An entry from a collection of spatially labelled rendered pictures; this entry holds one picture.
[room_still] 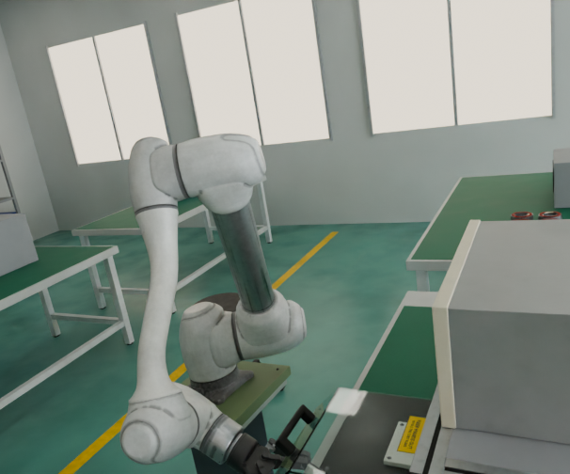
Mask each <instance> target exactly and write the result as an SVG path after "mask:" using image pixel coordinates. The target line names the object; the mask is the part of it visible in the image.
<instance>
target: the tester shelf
mask: <svg viewBox="0 0 570 474"><path fill-rule="evenodd" d="M408 474H570V444H564V443H558V442H551V441H545V440H538V439H532V438H526V437H519V436H512V435H506V434H494V433H488V432H481V431H474V430H468V429H461V428H455V429H453V428H447V427H442V426H441V416H440V404H439V393H438V383H437V386H436V389H435V394H434V397H433V399H432V402H431V405H430V408H429V411H428V415H427V418H426V420H425V423H424V426H423V429H422V432H421V435H420V440H419V443H418V445H417V449H416V452H415V455H414V458H413V461H412V464H411V467H410V469H409V472H408Z"/></svg>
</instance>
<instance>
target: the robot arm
mask: <svg viewBox="0 0 570 474"><path fill-rule="evenodd" d="M265 171H266V164H265V161H264V158H263V154H262V151H261V146H260V144H259V142H258V140H257V139H256V138H253V137H251V136H250V135H246V134H232V133H229V134H213V135H207V136H203V137H198V138H194V139H190V140H187V141H185V142H182V143H179V144H174V145H168V143H167V142H166V141H165V140H164V139H162V138H159V137H153V136H148V137H144V138H141V139H139V140H137V141H136V142H135V144H134V145H133V147H132V150H131V154H130V159H129V166H128V182H129V191H130V198H131V201H132V204H133V207H134V211H135V218H136V221H137V224H138V226H139V228H140V231H141V233H142V236H143V239H144V242H145V245H146V248H147V251H148V254H149V259H150V286H149V291H148V297H147V302H146V307H145V312H144V318H143V323H142V328H141V333H140V339H139V344H138V352H137V383H136V389H135V393H134V395H133V396H132V398H131V399H130V400H129V406H128V412H127V416H126V418H125V420H124V421H123V424H122V426H121V430H120V436H119V441H120V445H121V448H122V450H123V452H124V454H125V455H126V456H127V457H128V458H129V459H131V460H132V461H134V462H136V463H138V464H141V465H150V464H157V463H163V462H165V461H167V460H170V459H172V458H173V457H175V456H177V455H178V454H180V453H181V452H183V451H184V450H185V449H186V448H188V449H191V448H195V449H197V450H200V451H201V452H202V453H203V454H206V455H207V456H208V457H210V458H211V459H213V460H214V461H216V462H217V463H218V464H219V465H222V464H223V463H225V461H226V464H227V466H229V467H230V468H232V469H233V470H235V471H236V472H238V473H240V472H241V473H242V474H270V473H271V472H272V470H273V469H277V468H279V466H280V465H281V463H282V462H283V460H284V458H285V457H286V455H285V454H284V453H283V452H282V451H281V450H280V449H279V448H278V447H277V446H276V445H275V443H276V440H275V439H274V438H269V440H268V443H267V445H266V446H265V447H264V446H261V445H260V444H259V443H258V440H256V439H255V438H253V437H252V436H250V435H249V434H247V433H245V434H243V431H244V427H243V426H241V425H240V424H238V423H237V422H235V421H234V420H232V419H230V418H229V417H228V416H227V415H224V414H223V413H222V412H221V411H220V410H219V409H218V408H217V407H216V405H219V404H221V403H223V402H224V401H225V400H226V399H227V398H228V396H229V395H231V394H232V393H233V392H234V391H235V390H236V389H238V388H239V387H240V386H241V385H242V384H244V383H245V382H246V381H248V380H249V379H251V378H253V377H254V372H253V371H242V370H239V369H238V367H237V363H239V362H240V361H242V360H248V359H256V358H262V357H267V356H273V355H277V354H281V353H284V352H287V351H289V350H291V349H292V348H294V347H295V346H297V345H298V344H300V343H301V342H302V341H303V340H304V338H305V337H306V336H307V326H306V319H305V313H304V310H303V309H302V308H301V307H300V306H299V305H298V304H297V303H295V302H294V301H292V300H286V299H285V298H284V297H283V295H282V294H281V293H280V292H278V291H277V290H274V289H273V288H272V284H271V280H270V277H269V274H268V270H267V266H266V263H265V259H264V256H263V253H262V249H261V241H260V237H259V233H258V230H257V227H256V223H255V219H254V215H253V213H252V209H251V205H250V201H249V200H250V199H251V196H252V191H253V185H255V184H257V183H259V182H260V181H261V179H262V178H263V177H264V173H265ZM194 197H198V199H199V200H200V201H201V202H202V203H203V205H204V206H205V207H206V208H207V209H208V210H210V211H211V212H212V215H213V218H214V222H215V225H216V228H217V231H218V234H219V237H220V240H221V243H222V246H223V248H224V251H225V254H226V257H227V261H228V264H229V267H230V271H231V274H232V277H233V280H234V283H235V286H236V289H237V292H238V294H239V297H240V300H239V302H238V304H237V307H236V311H234V312H230V311H224V310H223V308H222V307H221V306H219V305H217V304H216V303H211V302H201V303H198V304H195V305H193V306H191V307H190V308H188V309H186V310H185V311H184V313H183V315H182V320H181V325H180V331H179V341H180V346H181V351H182V358H183V361H184V365H185V368H186V369H187V371H188V374H189V377H190V383H191V384H190V385H188V386H185V385H182V384H179V383H175V382H171V380H170V378H169V376H168V373H167V368H166V340H167V334H168V329H169V325H170V320H171V314H172V309H173V305H174V300H175V294H176V290H177V282H178V215H179V212H178V201H181V200H184V199H187V198H194ZM272 453H274V454H272Z"/></svg>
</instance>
